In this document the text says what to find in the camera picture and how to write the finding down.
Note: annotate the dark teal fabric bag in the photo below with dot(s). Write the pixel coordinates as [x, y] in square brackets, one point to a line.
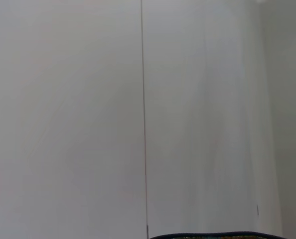
[212, 235]

